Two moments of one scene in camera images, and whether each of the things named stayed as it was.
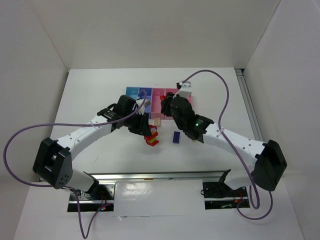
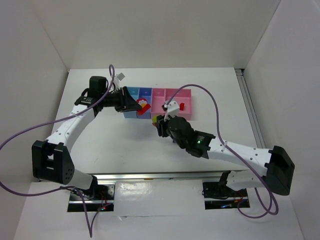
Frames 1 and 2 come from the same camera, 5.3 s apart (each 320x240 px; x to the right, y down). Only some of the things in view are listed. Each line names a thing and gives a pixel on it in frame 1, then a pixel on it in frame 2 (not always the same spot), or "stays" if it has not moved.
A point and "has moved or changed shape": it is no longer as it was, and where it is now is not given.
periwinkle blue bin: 147,108 stays
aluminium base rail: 211,176 stays
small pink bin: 156,103 stays
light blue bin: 132,91 stays
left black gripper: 142,125 to 122,99
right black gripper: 166,105 to 161,126
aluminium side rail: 249,105 stays
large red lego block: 152,140 has moved or changed shape
